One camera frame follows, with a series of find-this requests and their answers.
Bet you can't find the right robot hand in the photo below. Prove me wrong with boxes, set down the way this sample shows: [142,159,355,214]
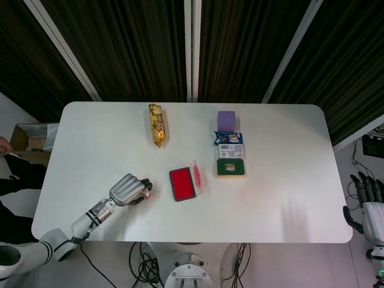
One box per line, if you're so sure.
[343,171,384,244]

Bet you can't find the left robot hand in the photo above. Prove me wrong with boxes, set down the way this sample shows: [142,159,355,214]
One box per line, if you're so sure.
[108,173,155,208]

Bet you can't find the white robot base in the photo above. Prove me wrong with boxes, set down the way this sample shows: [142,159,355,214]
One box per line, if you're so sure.
[143,241,250,288]

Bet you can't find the red ink pad case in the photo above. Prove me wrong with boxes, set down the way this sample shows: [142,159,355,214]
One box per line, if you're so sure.
[169,160,208,202]

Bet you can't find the gold snack packet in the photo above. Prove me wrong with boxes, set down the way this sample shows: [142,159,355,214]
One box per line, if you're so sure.
[148,103,168,149]

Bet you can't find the green and yellow sponge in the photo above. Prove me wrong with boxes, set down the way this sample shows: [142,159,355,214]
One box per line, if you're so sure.
[215,158,247,179]

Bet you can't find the white box with barcode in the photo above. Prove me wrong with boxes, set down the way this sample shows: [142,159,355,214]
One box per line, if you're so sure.
[217,143,246,160]

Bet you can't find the blue Oreo cookie packet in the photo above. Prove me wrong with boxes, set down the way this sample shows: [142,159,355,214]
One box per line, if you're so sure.
[212,130,244,148]

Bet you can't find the open cardboard box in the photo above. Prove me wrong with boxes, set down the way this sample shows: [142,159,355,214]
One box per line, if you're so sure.
[8,122,59,167]

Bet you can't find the purple foam cube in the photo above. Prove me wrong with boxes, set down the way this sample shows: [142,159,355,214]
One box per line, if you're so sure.
[217,110,238,133]

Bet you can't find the bystander person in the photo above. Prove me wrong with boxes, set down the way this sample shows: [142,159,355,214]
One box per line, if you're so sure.
[0,136,15,156]

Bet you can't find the dark pleated curtain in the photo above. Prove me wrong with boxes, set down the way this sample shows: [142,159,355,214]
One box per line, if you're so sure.
[40,0,188,102]
[0,0,94,122]
[269,0,384,147]
[197,0,314,103]

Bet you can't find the thin black side cables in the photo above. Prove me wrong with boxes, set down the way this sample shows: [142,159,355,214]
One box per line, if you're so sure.
[347,139,368,208]

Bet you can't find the black floor cable bundle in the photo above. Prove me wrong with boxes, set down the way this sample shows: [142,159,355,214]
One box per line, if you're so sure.
[220,242,252,284]
[128,241,165,288]

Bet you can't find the white frame post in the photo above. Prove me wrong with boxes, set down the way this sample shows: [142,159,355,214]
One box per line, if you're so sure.
[260,0,325,104]
[23,0,102,102]
[183,0,203,103]

